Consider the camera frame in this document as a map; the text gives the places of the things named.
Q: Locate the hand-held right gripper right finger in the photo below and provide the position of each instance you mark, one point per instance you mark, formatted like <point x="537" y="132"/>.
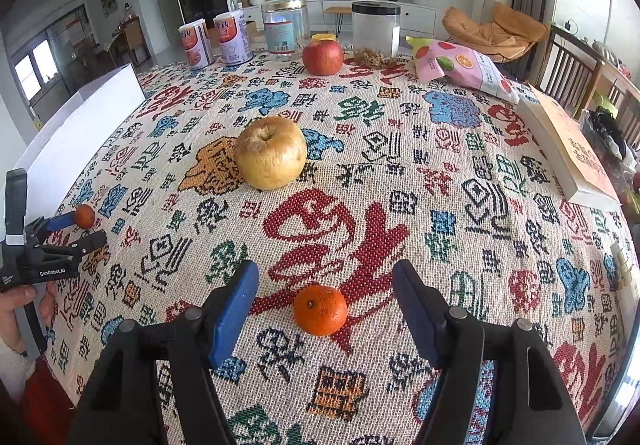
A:
<point x="417" y="315"/>

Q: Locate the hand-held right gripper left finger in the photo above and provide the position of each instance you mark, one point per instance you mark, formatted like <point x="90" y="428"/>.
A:
<point x="235" y="310"/>

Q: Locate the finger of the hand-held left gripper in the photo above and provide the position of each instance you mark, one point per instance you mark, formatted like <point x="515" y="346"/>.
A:
<point x="82" y="246"/>
<point x="57" y="223"/>

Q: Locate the small reddish brown fruit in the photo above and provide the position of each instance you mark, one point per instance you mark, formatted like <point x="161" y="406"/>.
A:
<point x="85" y="216"/>

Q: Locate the tangerine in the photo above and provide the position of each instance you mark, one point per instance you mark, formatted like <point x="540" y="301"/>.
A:
<point x="320" y="310"/>

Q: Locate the person's left hand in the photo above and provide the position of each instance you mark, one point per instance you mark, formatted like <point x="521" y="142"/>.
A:
<point x="10" y="317"/>

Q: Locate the printed woven tablecloth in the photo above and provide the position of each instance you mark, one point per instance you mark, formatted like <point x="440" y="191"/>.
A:
<point x="400" y="205"/>

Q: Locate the white foam board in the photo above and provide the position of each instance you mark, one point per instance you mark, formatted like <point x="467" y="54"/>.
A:
<point x="85" y="110"/>

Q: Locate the person's red garment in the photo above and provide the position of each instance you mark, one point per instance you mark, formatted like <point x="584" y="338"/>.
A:
<point x="45" y="405"/>

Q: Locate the yellow apple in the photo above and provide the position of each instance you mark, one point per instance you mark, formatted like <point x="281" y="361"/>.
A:
<point x="271" y="152"/>

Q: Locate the orange cover book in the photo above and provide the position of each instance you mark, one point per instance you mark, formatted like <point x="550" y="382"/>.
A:
<point x="570" y="150"/>

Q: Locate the pink labelled tin can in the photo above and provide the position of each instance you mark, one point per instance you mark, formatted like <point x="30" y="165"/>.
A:
<point x="232" y="37"/>
<point x="196" y="45"/>

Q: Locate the pink fruit print snack bag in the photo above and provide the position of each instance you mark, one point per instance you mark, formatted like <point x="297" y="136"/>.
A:
<point x="465" y="67"/>

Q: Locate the black cloth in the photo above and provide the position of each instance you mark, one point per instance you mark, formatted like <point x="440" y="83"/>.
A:
<point x="607" y="130"/>

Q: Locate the red apple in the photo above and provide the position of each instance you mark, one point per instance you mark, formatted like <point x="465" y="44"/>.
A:
<point x="322" y="57"/>

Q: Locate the clear jar with black lid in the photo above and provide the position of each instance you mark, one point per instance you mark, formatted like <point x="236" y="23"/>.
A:
<point x="376" y="35"/>

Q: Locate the glass jar with gold lid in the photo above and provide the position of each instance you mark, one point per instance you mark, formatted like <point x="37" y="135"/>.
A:
<point x="284" y="27"/>

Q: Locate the yellow lid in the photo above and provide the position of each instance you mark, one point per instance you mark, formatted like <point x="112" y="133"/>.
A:
<point x="322" y="36"/>

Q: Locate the orange beanbag chair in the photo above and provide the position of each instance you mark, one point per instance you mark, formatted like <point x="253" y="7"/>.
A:
<point x="492" y="32"/>

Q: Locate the white television stand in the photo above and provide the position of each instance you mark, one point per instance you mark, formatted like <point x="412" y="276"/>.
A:
<point x="417" y="17"/>

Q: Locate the small wooden stool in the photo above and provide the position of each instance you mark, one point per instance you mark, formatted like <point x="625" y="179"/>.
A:
<point x="340" y="11"/>

